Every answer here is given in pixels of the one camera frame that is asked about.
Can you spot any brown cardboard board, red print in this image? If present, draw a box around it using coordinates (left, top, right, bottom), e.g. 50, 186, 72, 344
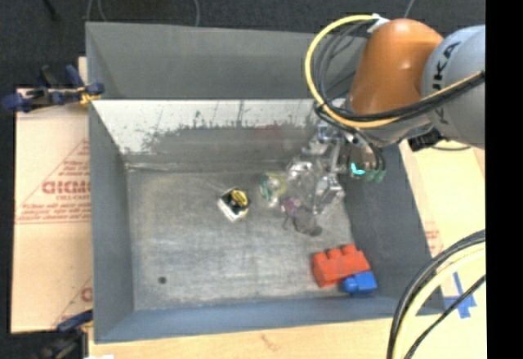
10, 86, 486, 334

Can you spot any clear green glass ball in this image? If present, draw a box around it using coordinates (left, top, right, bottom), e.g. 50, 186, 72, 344
259, 171, 288, 208

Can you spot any grey metal bin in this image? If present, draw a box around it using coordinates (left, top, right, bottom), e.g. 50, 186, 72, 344
84, 21, 445, 344

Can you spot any red building block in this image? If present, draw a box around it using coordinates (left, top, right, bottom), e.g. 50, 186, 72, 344
311, 244, 372, 289

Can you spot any black cylinder on white bracket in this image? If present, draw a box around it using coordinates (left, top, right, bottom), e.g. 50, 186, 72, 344
408, 131, 443, 152

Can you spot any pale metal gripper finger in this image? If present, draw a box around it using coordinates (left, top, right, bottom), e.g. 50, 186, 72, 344
312, 175, 346, 214
285, 159, 318, 198

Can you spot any white box with yellow print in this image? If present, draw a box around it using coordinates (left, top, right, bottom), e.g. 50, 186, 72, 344
217, 186, 251, 223

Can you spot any purple and grey toy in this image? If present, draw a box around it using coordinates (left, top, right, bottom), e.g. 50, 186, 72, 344
281, 195, 324, 238

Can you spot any blue building block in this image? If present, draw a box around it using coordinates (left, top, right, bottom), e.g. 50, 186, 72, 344
341, 271, 378, 298

